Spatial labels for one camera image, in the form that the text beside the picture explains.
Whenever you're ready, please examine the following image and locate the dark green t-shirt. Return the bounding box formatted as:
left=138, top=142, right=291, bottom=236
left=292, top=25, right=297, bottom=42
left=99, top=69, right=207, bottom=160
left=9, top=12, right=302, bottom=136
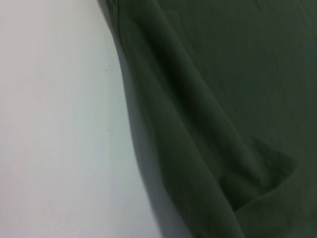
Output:
left=97, top=0, right=317, bottom=238

